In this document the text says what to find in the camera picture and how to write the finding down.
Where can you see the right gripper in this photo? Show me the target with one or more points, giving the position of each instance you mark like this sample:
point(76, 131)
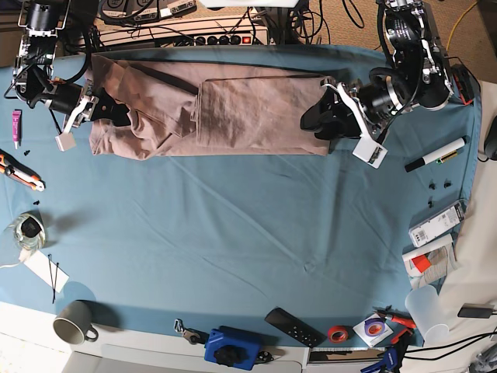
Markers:
point(64, 98)

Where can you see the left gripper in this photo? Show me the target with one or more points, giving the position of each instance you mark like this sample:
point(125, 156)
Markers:
point(379, 101)

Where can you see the pink T-shirt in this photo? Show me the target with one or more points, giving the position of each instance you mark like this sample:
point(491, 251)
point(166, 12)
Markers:
point(192, 108)

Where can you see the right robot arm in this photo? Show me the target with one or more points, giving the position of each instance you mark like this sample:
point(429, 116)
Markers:
point(33, 79)

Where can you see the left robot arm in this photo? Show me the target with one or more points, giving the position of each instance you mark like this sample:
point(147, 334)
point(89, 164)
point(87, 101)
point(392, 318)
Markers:
point(417, 73)

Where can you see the purple glue tube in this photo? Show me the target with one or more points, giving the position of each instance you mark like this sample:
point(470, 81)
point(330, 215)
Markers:
point(16, 127)

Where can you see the white power strip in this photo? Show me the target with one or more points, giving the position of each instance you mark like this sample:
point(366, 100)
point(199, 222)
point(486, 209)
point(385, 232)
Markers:
point(213, 31)

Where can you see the orange utility knife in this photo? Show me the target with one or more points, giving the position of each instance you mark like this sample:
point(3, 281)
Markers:
point(17, 172)

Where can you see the black white marker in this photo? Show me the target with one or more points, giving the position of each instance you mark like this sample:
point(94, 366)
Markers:
point(433, 156)

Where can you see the blue table cloth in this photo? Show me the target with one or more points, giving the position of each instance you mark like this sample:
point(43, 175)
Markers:
point(223, 240)

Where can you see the black orange clamp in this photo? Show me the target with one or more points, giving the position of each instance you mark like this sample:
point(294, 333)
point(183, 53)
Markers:
point(462, 80)

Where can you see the clear tape roll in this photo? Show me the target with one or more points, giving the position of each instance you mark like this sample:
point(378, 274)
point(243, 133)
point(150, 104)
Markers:
point(27, 232)

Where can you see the clear plastic screw box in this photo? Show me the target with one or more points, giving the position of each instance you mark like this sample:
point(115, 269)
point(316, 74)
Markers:
point(438, 224)

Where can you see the black computer mouse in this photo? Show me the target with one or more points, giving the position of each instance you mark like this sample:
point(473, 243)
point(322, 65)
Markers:
point(490, 143)

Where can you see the white paper card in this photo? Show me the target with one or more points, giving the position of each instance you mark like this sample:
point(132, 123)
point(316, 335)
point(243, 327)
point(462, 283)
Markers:
point(38, 264)

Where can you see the white paper booklet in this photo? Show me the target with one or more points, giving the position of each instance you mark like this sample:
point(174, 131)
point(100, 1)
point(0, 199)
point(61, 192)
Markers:
point(431, 262)

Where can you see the black remote control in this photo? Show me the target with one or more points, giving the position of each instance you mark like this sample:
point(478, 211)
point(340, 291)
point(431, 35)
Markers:
point(295, 328)

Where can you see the red tape roll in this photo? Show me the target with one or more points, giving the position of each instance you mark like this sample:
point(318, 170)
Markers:
point(338, 334)

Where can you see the grey ceramic mug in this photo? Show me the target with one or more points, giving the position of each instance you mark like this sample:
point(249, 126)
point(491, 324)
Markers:
point(73, 325)

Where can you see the translucent plastic cup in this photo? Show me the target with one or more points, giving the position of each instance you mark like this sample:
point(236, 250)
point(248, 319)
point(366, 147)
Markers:
point(425, 308)

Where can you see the black phone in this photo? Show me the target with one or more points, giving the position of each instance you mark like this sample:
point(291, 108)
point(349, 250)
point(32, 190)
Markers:
point(473, 311)

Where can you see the blue bar clamp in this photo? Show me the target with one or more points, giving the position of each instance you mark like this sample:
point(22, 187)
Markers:
point(392, 358)

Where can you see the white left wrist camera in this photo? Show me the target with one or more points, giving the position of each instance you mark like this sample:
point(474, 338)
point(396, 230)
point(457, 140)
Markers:
point(370, 152)

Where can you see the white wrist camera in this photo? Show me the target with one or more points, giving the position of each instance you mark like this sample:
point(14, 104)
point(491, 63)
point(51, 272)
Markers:
point(370, 152)
point(65, 141)

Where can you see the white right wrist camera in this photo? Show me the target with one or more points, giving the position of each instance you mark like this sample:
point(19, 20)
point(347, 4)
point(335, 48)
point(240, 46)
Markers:
point(65, 141)

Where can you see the black cable ties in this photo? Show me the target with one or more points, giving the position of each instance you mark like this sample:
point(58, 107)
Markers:
point(53, 272)

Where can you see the red handled pliers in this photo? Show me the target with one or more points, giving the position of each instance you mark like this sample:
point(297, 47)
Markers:
point(397, 318)

